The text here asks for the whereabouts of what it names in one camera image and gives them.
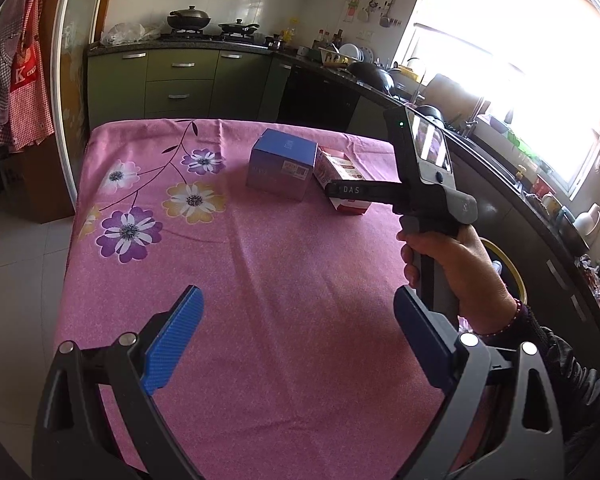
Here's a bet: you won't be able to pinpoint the red checked apron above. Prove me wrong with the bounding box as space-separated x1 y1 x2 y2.
0 0 56 151

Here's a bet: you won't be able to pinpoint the beaded bracelet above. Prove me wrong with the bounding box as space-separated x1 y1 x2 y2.
479 299 525 337

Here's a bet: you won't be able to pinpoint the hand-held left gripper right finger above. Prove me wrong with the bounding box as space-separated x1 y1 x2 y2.
393 285 566 480

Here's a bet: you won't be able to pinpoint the pink floral tablecloth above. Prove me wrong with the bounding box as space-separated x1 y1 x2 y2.
50 118 486 480

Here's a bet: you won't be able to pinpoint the clear plastic bag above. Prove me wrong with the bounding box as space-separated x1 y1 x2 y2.
100 22 161 46

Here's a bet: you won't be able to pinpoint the dish rack with plates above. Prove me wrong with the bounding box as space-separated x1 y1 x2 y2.
337 44 376 63

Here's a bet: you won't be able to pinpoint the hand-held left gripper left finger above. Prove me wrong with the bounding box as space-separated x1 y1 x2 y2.
31 285 205 480

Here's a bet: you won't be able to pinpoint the green plastic basin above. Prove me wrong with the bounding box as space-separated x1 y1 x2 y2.
505 130 531 153

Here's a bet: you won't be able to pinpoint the green lower kitchen cabinets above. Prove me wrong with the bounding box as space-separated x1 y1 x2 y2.
87 47 600 361

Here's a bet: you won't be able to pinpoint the red and white carton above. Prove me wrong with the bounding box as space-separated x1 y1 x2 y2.
312 146 372 216

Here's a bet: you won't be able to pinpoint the person's right forearm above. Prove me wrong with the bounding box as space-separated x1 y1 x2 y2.
472 305 600 466

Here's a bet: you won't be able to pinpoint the blue purple cardboard box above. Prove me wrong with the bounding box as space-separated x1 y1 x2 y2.
246 128 317 202

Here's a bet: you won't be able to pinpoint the black lidded wok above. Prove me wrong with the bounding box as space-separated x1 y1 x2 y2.
167 6 212 31

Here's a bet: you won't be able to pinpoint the black frying pan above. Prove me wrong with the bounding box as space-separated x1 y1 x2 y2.
218 19 260 36

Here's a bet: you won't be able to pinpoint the yellow kettle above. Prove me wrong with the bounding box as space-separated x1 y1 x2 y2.
402 57 426 83

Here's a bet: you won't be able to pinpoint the steel faucet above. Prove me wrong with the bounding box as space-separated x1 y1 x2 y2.
462 95 486 136

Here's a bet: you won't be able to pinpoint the large black wok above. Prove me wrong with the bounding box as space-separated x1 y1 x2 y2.
347 61 396 96

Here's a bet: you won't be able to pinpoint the yellow-rimmed black trash bin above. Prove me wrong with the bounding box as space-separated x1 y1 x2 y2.
480 240 528 306

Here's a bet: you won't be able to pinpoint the wooden cutting board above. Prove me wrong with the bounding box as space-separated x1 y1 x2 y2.
422 74 481 121

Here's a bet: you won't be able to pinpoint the white plastic jug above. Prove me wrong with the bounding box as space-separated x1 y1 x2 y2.
572 203 600 238

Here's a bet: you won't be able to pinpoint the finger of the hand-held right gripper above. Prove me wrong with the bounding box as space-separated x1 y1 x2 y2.
324 178 406 206

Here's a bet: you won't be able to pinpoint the person's right hand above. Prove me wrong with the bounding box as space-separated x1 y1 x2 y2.
396 225 523 336

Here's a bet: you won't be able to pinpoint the gas stove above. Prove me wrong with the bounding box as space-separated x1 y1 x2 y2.
160 30 271 43

